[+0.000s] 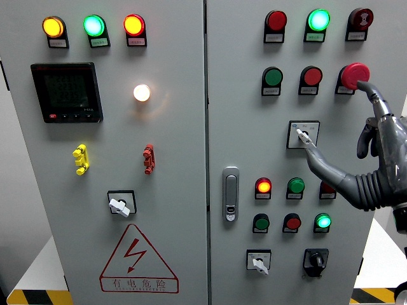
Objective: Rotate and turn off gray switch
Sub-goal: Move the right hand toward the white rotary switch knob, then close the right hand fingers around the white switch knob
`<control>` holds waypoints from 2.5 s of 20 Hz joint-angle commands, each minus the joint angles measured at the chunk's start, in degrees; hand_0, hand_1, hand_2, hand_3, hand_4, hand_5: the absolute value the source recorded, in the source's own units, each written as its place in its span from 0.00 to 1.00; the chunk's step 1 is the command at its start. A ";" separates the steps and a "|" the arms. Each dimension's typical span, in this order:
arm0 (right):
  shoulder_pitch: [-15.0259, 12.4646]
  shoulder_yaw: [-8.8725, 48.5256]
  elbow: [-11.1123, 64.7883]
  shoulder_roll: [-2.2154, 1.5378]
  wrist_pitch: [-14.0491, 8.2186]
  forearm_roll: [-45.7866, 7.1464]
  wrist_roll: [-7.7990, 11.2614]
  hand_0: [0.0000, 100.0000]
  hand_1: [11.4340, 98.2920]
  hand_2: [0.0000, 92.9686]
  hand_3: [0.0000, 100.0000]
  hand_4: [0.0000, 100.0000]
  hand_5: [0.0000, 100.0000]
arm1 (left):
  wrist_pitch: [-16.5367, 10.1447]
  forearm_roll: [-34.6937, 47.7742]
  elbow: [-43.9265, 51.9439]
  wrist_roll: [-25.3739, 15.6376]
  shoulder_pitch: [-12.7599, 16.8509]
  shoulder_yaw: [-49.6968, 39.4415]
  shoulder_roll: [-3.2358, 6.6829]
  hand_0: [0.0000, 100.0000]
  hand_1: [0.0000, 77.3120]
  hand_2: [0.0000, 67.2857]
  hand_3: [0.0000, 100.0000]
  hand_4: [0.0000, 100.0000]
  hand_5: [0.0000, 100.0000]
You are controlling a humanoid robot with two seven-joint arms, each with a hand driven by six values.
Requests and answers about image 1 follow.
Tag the grey cabinet door with display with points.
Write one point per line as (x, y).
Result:
(178, 143)

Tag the large green push button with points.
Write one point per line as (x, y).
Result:
(273, 76)

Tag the small red lit lamp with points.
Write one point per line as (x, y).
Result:
(263, 185)

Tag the large red unlit lamp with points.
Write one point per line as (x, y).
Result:
(276, 20)

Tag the black yellow striped tape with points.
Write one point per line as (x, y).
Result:
(372, 297)
(38, 298)

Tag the large red stop button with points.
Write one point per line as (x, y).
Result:
(354, 74)

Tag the small label plate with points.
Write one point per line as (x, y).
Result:
(356, 36)
(259, 231)
(58, 43)
(271, 91)
(263, 196)
(314, 37)
(320, 230)
(290, 231)
(308, 91)
(273, 38)
(344, 90)
(293, 196)
(327, 196)
(99, 42)
(136, 41)

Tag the yellow round lamp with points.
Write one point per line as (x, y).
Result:
(53, 27)

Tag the small green push button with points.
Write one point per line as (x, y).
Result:
(262, 223)

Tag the grey cabinet door with lock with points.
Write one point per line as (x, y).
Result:
(248, 133)

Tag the black display meter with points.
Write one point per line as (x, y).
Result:
(66, 92)

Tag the small red push button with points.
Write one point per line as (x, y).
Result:
(293, 223)

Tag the small green unlit lamp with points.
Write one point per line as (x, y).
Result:
(296, 185)

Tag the small green lit lamp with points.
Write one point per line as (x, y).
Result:
(323, 221)

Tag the large green lit lamp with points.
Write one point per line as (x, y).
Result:
(93, 25)
(319, 20)

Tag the red warning triangle sticker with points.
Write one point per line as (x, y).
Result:
(135, 254)

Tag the large red push button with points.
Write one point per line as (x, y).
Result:
(312, 76)

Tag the white glowing lamp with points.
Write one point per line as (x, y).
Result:
(142, 92)

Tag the dark red buzzer lamp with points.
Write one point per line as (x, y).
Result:
(362, 18)

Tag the small dark red lamp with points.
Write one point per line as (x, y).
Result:
(325, 188)

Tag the large orange-red lit lamp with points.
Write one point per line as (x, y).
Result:
(133, 25)

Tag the silver door lock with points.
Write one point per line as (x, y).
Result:
(231, 190)

